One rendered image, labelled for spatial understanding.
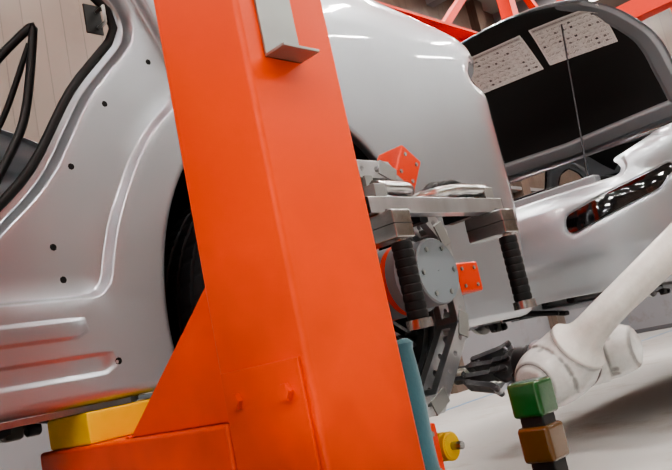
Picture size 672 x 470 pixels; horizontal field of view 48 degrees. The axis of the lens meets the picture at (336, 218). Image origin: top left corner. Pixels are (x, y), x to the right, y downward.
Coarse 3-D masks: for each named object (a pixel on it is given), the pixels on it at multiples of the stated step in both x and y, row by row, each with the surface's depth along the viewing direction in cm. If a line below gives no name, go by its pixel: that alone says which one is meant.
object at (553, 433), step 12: (528, 432) 85; (540, 432) 84; (552, 432) 84; (564, 432) 86; (528, 444) 85; (540, 444) 84; (552, 444) 83; (564, 444) 85; (528, 456) 85; (540, 456) 84; (552, 456) 83; (564, 456) 85
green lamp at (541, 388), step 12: (516, 384) 86; (528, 384) 85; (540, 384) 85; (552, 384) 87; (516, 396) 86; (528, 396) 85; (540, 396) 84; (552, 396) 86; (516, 408) 86; (528, 408) 85; (540, 408) 84; (552, 408) 85
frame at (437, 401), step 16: (368, 160) 160; (384, 176) 162; (432, 224) 171; (416, 240) 173; (448, 240) 172; (448, 304) 168; (464, 304) 170; (448, 320) 168; (464, 320) 168; (448, 336) 165; (464, 336) 167; (432, 352) 165; (448, 352) 161; (432, 368) 163; (448, 368) 160; (432, 384) 161; (448, 384) 158; (432, 400) 153; (448, 400) 156; (432, 416) 154
